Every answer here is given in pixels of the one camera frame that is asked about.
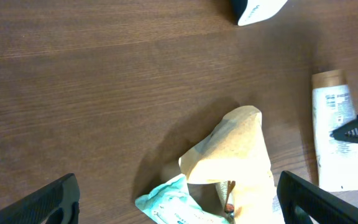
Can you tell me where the white barcode scanner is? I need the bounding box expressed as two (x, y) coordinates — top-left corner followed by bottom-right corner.
(231, 0), (287, 26)

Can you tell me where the beige paper bag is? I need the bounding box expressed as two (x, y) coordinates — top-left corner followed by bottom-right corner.
(178, 106), (276, 223)

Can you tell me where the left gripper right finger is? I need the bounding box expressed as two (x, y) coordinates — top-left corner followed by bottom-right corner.
(277, 170), (358, 224)

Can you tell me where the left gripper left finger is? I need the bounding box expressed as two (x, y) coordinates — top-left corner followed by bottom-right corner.
(0, 173), (80, 224)

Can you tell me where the white cream tube gold cap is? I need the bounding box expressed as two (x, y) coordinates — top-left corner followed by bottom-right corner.
(312, 70), (358, 192)

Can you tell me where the teal wet wipes pack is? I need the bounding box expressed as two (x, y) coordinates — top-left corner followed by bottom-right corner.
(135, 174), (229, 224)

